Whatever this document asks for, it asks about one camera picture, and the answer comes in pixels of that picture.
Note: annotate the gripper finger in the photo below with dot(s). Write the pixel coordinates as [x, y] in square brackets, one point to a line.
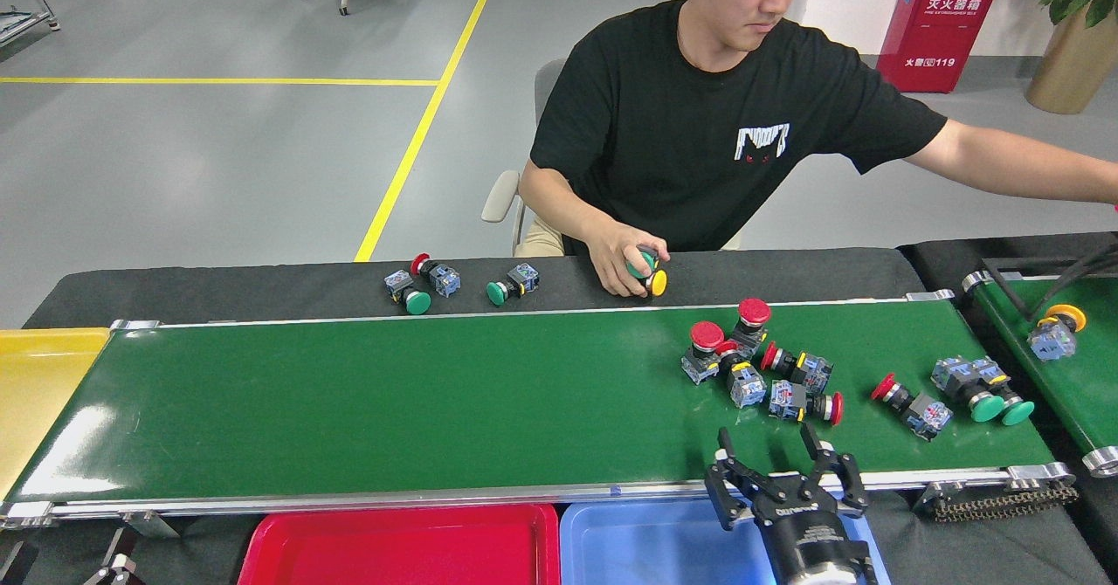
[115, 560]
[16, 560]

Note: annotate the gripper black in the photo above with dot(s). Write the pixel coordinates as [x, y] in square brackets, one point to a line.
[803, 528]

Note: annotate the person's left forearm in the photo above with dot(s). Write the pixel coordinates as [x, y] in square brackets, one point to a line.
[1048, 179]

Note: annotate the person's right forearm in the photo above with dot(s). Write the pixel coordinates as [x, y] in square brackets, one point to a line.
[563, 214]

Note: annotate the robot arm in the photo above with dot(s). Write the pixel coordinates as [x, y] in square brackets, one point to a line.
[821, 579]

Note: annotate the blue plastic tray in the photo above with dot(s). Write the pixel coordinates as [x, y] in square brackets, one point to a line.
[655, 541]

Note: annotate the yellow plastic tray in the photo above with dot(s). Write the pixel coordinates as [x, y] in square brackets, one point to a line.
[44, 393]

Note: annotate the red plastic tray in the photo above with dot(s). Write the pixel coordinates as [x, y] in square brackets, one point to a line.
[393, 550]

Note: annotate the green conveyor belt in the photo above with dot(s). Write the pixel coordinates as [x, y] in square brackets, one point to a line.
[437, 393]
[1083, 393]

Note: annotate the person's right hand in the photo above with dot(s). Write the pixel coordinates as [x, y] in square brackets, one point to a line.
[611, 258]

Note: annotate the black table cover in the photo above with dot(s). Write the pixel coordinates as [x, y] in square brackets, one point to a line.
[218, 292]

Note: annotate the person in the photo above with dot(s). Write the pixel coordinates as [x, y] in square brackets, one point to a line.
[699, 131]

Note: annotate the grey office chair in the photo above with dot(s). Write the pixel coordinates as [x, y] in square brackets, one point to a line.
[500, 198]

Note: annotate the red fire extinguisher box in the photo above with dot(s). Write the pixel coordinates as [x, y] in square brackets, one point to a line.
[939, 26]

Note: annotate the potted plant in gold pot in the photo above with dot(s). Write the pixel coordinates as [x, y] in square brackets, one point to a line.
[1074, 70]

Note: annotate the black metal guide bracket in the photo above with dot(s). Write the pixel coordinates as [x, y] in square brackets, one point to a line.
[1011, 291]

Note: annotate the metal rack frame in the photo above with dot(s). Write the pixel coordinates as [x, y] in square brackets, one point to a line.
[17, 26]

